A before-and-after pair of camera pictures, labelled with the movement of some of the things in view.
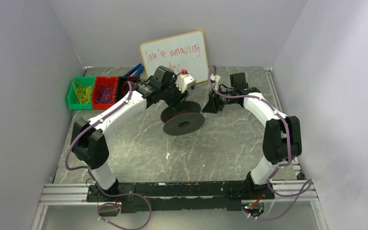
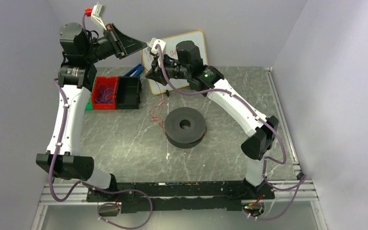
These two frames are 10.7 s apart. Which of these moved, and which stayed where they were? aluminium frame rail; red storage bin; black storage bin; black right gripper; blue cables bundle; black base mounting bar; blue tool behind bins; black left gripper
Moved: black right gripper; black left gripper
Stayed: blue tool behind bins; red storage bin; black base mounting bar; aluminium frame rail; blue cables bundle; black storage bin
